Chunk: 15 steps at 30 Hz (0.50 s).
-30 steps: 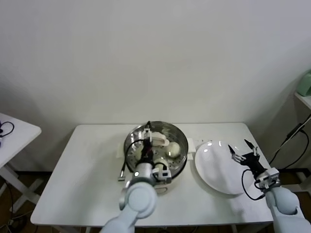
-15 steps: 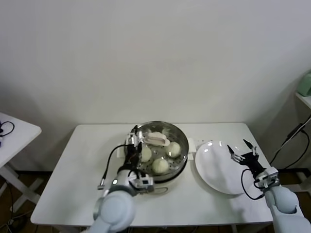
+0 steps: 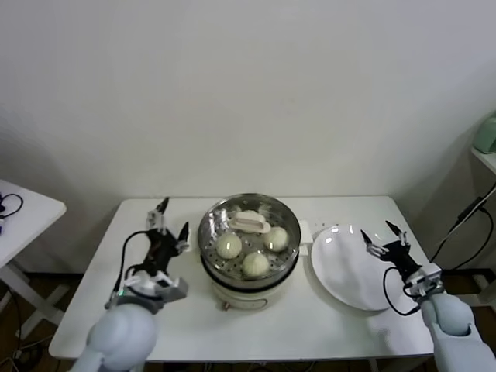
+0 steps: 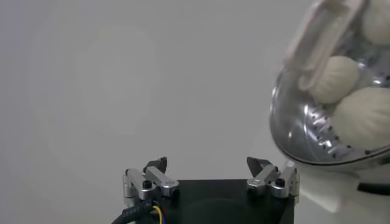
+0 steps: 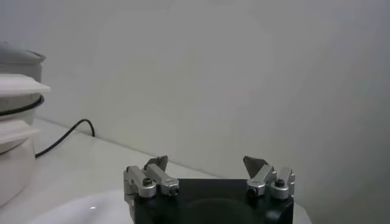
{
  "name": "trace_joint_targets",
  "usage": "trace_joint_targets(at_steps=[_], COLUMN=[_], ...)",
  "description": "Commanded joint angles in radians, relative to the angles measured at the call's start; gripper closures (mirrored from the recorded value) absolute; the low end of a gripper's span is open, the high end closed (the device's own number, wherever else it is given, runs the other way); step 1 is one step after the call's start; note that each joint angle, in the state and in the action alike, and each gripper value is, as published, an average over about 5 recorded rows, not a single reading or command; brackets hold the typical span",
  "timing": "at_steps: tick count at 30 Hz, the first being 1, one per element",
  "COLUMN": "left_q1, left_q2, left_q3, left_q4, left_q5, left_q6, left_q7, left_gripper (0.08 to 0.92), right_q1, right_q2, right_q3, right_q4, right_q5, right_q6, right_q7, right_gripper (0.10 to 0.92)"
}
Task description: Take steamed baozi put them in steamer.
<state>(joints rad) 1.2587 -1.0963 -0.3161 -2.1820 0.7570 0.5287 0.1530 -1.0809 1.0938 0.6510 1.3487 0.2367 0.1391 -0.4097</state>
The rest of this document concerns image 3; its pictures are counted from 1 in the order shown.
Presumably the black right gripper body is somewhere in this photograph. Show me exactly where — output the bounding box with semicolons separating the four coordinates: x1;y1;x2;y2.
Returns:
381;239;423;277

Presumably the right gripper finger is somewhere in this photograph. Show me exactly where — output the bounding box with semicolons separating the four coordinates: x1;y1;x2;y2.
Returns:
360;229;388;260
384;219;411;249

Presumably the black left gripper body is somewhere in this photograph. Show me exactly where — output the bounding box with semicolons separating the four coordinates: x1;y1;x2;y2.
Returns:
141;228;181;278

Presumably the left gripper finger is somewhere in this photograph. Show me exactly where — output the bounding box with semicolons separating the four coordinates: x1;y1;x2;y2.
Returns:
173;221;191;253
146;196;171;233

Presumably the white steamed baozi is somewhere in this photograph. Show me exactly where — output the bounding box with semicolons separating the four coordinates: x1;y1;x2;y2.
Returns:
263;227;290;252
241;252;270;279
215;233;243;260

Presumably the round glass pot lid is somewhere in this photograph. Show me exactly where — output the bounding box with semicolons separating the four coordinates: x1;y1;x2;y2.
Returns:
197;193;301;272

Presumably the stainless steel steamer basket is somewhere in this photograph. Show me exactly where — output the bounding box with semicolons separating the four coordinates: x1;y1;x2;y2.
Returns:
196;192;302;282

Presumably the steel steamer pot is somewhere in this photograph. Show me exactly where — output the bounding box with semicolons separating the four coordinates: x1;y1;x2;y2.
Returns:
185;220;313;312

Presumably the round white plate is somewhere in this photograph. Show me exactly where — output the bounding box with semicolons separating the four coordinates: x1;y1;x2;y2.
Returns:
310;223;406;313

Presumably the white shelf board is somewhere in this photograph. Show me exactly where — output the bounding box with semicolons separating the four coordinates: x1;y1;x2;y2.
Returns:
468;146;496;175

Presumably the white side table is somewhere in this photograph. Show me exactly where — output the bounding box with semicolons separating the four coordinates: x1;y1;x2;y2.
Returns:
0;180;67;342

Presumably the pale green appliance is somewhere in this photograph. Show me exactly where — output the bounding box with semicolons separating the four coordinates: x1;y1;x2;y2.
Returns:
474;110;496;154

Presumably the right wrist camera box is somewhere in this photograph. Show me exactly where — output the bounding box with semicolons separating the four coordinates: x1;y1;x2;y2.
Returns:
414;263;445;291

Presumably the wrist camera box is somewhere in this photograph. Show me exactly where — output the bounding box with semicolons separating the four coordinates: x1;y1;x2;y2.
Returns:
153;277;191;303
414;263;445;291

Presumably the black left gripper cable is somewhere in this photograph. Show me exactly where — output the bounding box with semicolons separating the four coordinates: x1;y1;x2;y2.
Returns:
105;230;154;309

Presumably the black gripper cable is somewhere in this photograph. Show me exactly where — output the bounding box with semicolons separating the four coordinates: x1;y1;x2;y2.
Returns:
105;230;154;309
382;266;422;317

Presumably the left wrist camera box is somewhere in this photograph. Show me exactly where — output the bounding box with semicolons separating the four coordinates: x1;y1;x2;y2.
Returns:
153;277;191;303

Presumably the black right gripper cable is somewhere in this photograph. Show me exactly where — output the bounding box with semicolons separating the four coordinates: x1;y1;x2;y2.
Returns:
382;266;422;317

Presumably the black wall power cable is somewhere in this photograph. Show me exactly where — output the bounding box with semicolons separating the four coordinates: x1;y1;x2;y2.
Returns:
429;195;492;272

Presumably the white metal floor frame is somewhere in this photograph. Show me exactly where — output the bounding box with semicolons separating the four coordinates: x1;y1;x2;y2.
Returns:
451;270;496;308

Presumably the black looped cable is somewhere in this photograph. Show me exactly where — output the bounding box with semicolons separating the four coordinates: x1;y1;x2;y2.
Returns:
0;193;23;224

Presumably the black floor cable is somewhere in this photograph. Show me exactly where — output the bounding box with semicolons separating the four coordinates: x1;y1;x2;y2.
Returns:
0;288;51;361

